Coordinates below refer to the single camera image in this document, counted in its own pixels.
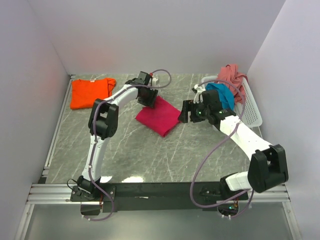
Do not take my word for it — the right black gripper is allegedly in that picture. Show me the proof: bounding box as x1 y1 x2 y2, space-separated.
177 99 211 124

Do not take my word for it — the magenta t shirt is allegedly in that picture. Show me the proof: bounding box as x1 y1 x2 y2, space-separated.
135 96 181 138

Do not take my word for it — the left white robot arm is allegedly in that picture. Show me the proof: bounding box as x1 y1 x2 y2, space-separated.
77 71 158 201

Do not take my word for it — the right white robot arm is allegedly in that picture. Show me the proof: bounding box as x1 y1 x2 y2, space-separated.
178 85 289 200

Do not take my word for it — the teal blue t shirt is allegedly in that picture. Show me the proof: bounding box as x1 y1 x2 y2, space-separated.
205 82 235 110

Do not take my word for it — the salmon pink t shirt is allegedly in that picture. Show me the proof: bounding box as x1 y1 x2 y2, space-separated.
217 64 248 104

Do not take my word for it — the white plastic basket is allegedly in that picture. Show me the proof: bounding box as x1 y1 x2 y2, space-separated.
201 75 263 128

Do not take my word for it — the folded orange t shirt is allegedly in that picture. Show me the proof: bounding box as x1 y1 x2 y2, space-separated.
69 77 117 110

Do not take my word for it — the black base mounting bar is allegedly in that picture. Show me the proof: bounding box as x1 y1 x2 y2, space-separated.
70 181 241 216

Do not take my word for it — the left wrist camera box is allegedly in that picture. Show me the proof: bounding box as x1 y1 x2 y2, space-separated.
150 77 160 86

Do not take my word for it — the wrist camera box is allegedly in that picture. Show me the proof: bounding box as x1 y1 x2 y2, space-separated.
150 77 160 86
192 84 206 104

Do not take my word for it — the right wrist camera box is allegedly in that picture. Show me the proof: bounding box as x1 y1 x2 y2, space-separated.
192 84 206 104

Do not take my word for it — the aluminium frame rail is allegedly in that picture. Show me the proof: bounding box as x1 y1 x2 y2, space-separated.
26 184 72 205

